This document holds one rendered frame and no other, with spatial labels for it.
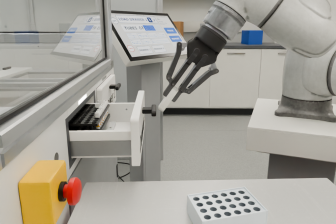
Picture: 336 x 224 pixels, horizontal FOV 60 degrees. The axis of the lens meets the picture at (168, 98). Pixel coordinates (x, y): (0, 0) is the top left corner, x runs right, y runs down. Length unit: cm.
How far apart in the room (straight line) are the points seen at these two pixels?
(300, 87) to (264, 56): 280
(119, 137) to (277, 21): 44
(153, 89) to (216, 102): 216
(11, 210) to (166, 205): 30
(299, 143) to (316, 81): 20
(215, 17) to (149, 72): 98
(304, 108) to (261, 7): 42
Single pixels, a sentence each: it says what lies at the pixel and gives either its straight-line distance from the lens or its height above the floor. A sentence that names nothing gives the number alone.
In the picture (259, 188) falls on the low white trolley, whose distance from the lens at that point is 72.
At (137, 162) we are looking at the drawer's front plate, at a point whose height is 83.
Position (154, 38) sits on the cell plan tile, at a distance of 161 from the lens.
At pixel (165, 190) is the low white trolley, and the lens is 68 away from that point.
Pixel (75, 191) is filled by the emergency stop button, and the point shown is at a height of 88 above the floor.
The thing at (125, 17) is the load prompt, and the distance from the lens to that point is 158.
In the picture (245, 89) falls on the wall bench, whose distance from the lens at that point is 380.
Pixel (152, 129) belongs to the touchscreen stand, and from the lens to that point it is 174.
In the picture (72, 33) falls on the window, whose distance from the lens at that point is 77.
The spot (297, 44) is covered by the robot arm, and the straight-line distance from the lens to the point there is 74.
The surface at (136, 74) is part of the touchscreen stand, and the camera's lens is 162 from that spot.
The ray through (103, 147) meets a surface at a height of 86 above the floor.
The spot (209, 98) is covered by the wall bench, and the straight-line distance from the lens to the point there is 376.
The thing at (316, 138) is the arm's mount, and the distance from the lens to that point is 89.
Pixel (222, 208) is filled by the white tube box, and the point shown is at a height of 79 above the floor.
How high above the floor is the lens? 111
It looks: 14 degrees down
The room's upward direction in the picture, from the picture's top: straight up
